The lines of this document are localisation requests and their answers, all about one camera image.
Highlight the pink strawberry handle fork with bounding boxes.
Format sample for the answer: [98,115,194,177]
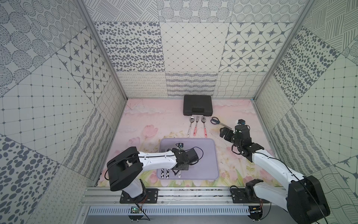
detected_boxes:
[193,115,200,136]

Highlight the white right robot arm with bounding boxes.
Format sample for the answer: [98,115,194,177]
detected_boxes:
[220,120,331,224]

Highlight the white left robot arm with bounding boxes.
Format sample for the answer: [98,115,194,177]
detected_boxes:
[104,147,201,203]

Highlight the lilac plastic tray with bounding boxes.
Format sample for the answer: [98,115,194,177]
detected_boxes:
[157,138,219,180]

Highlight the black plastic tool case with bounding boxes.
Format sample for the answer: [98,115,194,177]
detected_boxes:
[183,95,213,117]

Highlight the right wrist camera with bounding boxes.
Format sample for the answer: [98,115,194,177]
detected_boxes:
[237,119,246,126]

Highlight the blue handled scissors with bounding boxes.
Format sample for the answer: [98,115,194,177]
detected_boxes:
[210,117,232,129]

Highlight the pink strawberry handle spoon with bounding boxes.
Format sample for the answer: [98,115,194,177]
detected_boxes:
[201,116,208,138]

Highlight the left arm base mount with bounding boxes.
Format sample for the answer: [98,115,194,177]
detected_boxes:
[120,188,159,204]

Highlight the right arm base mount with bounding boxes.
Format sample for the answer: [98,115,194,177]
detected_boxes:
[229,179,269,204]

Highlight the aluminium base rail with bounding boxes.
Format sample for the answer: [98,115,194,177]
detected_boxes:
[80,187,269,206]

